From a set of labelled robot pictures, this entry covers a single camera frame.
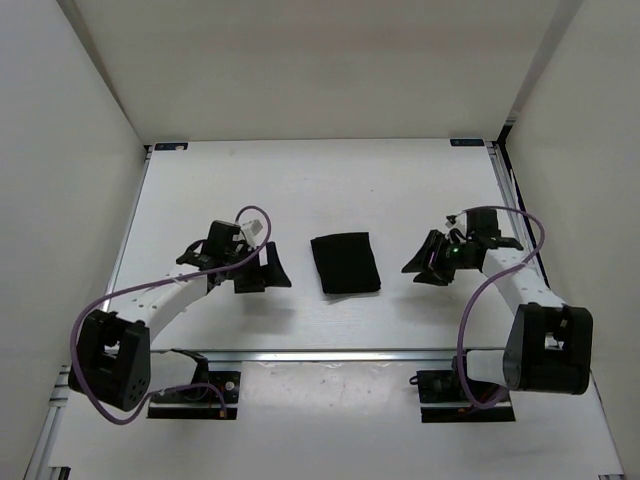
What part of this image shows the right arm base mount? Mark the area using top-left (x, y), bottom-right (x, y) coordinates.
top-left (409, 369), bottom-right (516, 424)

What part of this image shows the white front cover board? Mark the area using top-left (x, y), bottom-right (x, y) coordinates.
top-left (50, 362), bottom-right (623, 479)

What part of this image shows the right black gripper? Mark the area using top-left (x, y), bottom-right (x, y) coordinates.
top-left (401, 229), bottom-right (475, 286)

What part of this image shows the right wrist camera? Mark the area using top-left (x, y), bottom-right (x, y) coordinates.
top-left (445, 208), bottom-right (501, 243)

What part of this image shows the aluminium frame rail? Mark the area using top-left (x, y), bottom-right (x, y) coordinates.
top-left (89, 349), bottom-right (571, 363)

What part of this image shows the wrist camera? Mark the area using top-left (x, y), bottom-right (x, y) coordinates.
top-left (202, 220), bottom-right (263, 258)
top-left (445, 208), bottom-right (501, 243)

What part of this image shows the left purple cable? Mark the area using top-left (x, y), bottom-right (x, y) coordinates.
top-left (69, 205), bottom-right (274, 426)

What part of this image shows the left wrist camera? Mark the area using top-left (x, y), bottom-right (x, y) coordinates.
top-left (202, 220), bottom-right (263, 258)

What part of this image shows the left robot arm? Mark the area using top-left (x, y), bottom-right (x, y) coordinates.
top-left (68, 226), bottom-right (292, 425)

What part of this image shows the left blue corner label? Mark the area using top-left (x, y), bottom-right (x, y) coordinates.
top-left (154, 142), bottom-right (189, 151)

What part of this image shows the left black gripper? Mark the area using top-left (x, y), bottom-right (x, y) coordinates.
top-left (223, 241), bottom-right (290, 293)

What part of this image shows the black skirt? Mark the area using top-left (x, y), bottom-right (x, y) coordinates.
top-left (310, 232), bottom-right (381, 295)

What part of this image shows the right blue corner label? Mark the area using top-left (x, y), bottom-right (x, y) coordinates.
top-left (450, 138), bottom-right (485, 147)

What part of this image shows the blue corner label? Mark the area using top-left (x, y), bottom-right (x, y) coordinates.
top-left (154, 142), bottom-right (189, 151)
top-left (450, 138), bottom-right (485, 147)

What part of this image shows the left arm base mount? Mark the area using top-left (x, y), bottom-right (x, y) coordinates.
top-left (147, 349), bottom-right (241, 421)

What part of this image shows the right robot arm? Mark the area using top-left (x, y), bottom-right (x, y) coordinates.
top-left (402, 230), bottom-right (593, 400)

